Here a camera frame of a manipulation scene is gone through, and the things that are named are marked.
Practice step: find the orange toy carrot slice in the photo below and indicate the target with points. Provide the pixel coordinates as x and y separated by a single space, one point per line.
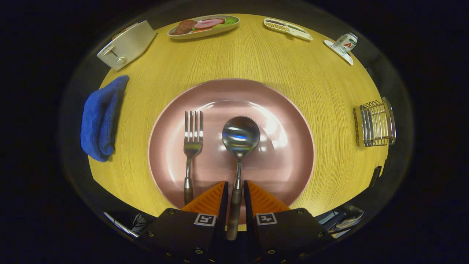
200 30

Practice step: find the white oval food plate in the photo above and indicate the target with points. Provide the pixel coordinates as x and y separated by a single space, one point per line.
190 35

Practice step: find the blue towel cloth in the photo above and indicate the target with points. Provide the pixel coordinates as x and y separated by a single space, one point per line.
99 121

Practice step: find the white bottle green cap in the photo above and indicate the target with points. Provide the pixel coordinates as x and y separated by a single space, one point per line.
345 43

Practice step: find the white toaster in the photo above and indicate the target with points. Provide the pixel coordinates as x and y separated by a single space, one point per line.
128 46

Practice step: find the white metal bar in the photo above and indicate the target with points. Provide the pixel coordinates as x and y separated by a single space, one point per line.
121 226

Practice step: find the pink round plate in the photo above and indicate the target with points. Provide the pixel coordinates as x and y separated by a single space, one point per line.
282 146

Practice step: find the white square coaster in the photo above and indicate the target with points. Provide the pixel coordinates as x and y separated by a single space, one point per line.
344 57

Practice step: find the black table edge clamp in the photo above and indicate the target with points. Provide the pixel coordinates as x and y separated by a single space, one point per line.
375 176

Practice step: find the pink toy ham slice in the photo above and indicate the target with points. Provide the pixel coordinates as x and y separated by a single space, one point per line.
209 23

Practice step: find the green toy lettuce leaf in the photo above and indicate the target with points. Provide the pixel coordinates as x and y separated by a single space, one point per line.
231 21

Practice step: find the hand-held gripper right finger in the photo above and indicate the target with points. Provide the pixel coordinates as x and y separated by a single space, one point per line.
289 234

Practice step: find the white divided bean tray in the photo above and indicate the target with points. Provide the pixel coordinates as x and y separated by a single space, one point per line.
289 29

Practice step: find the brown toy meat piece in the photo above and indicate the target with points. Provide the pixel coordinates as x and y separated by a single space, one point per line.
184 26

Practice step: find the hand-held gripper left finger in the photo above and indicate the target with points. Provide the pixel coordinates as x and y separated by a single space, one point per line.
183 234

